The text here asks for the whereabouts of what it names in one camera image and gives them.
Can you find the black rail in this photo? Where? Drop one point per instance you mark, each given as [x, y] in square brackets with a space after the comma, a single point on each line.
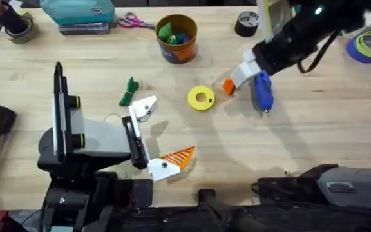
[188, 220]

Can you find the black left wrist plate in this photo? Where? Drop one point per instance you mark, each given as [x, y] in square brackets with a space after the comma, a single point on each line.
[60, 112]

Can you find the olive tape roll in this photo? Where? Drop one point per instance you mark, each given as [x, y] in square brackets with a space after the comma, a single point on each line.
[27, 37]

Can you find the green vegetable toy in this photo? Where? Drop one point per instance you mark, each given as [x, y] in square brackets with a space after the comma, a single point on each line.
[128, 93]

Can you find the black cylinder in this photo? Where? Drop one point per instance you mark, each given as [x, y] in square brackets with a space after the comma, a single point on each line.
[10, 17]

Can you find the black tape roll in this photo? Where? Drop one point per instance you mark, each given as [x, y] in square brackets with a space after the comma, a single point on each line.
[246, 27]

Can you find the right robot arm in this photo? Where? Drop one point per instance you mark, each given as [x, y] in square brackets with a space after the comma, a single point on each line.
[349, 190]

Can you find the pale right wrist plate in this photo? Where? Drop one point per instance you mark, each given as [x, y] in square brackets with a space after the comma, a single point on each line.
[274, 19]

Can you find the blue electric screwdriver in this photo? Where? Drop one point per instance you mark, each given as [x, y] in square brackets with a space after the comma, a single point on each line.
[264, 93]

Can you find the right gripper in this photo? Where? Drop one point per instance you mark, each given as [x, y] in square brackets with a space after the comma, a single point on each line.
[285, 48]

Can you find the yellow disc with holes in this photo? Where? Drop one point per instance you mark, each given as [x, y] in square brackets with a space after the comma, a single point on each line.
[193, 100]

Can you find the teal box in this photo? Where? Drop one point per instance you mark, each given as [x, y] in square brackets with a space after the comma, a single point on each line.
[76, 11]

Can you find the orange tub with toys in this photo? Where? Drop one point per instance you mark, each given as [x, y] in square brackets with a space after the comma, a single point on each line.
[177, 51]

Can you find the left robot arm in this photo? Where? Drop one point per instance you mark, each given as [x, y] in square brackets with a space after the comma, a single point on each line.
[76, 199]

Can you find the black flat case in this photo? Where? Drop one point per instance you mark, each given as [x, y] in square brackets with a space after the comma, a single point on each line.
[85, 29]

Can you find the pink scissors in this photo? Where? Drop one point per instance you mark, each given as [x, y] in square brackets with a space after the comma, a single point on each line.
[134, 21]

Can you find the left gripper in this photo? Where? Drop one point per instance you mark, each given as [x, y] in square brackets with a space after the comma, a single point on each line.
[105, 138]

